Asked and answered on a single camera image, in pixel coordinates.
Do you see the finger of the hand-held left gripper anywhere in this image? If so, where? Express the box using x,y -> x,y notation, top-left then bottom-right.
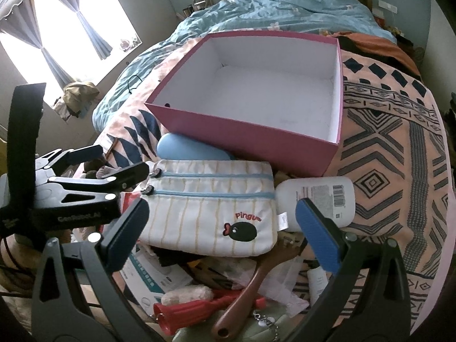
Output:
48,162 -> 150,203
36,145 -> 105,179

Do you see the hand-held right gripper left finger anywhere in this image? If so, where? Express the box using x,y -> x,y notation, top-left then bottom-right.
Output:
31,197 -> 159,342

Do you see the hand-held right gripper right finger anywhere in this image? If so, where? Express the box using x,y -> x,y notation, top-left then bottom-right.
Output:
285,197 -> 411,342

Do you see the white plastic bottle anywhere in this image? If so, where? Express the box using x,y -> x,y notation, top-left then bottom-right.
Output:
274,176 -> 357,232

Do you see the blue glasses case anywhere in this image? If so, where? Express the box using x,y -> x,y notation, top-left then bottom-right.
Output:
157,133 -> 236,161

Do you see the striped cream zip pouch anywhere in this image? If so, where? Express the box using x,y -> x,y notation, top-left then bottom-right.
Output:
141,158 -> 280,257

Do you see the pink cardboard box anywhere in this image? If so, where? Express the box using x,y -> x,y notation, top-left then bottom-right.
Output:
144,30 -> 344,179

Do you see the white teal printed carton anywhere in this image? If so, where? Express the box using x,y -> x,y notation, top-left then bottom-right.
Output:
119,246 -> 195,316

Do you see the small white tube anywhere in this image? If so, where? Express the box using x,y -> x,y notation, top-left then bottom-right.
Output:
307,266 -> 329,305

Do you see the olive cloth bag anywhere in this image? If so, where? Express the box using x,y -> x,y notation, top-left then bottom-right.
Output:
53,81 -> 100,120

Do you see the clear plastic bag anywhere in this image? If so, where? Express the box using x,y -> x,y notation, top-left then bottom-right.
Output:
256,256 -> 310,314

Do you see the beige plush toy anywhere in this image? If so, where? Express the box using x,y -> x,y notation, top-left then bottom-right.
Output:
161,285 -> 214,305

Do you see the orange patterned blanket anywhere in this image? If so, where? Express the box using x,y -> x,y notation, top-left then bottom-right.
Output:
96,37 -> 455,335

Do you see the red plastic toy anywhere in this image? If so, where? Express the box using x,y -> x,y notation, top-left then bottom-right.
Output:
153,290 -> 268,333

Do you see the green plush pouch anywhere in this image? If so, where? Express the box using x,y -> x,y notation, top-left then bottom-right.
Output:
174,313 -> 289,342

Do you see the orange brown cloth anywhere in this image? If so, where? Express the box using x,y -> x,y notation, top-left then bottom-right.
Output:
333,31 -> 423,77

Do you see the blue floral duvet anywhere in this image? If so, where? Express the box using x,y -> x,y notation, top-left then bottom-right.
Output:
92,0 -> 398,129

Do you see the brown wooden handled tool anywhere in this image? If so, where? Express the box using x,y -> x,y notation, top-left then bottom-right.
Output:
211,244 -> 303,341

